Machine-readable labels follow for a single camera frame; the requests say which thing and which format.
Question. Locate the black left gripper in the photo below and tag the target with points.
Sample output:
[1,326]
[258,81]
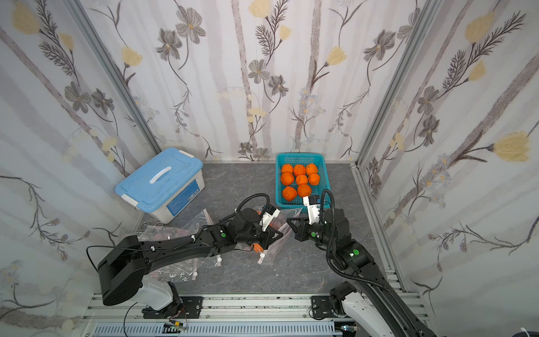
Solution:
[267,233]

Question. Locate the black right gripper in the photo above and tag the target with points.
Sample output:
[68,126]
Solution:
[307,229]

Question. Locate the orange from bag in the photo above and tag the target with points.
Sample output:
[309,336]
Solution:
[302,179]
[304,190]
[258,249]
[314,179]
[289,193]

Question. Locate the clear zip-top bag front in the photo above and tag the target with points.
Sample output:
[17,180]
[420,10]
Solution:
[180,263]

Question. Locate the clear zip-top bag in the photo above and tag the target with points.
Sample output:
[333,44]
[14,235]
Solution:
[283,233]
[180,263]

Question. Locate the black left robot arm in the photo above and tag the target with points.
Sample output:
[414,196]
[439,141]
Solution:
[124,272]

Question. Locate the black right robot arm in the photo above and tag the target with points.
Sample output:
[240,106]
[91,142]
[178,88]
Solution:
[365,296]

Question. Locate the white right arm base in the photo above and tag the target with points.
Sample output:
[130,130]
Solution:
[345,301]

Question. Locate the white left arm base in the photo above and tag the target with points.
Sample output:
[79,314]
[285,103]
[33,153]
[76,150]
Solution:
[162,301]

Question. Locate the teal plastic basket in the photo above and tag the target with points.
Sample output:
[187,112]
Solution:
[294,158]

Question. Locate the blue lid storage box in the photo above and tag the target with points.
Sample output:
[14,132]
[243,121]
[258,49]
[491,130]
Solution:
[165,185]

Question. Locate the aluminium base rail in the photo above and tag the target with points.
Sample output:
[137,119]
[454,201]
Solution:
[222,315]

